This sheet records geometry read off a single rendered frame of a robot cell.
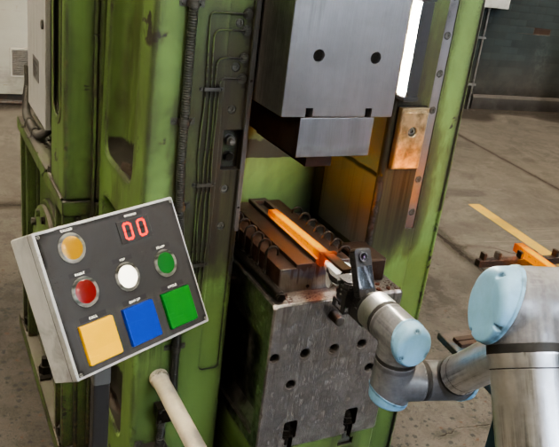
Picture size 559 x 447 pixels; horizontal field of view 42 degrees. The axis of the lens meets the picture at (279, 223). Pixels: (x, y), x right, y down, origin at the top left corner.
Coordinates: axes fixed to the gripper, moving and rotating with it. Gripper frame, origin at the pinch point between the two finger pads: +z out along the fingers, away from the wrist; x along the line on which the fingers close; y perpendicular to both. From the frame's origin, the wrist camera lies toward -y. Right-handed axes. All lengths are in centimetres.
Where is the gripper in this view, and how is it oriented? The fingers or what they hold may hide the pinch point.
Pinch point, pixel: (331, 260)
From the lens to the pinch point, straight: 180.1
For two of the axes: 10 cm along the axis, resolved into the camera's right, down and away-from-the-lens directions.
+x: 8.9, -0.6, 4.5
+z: -4.3, -4.1, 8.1
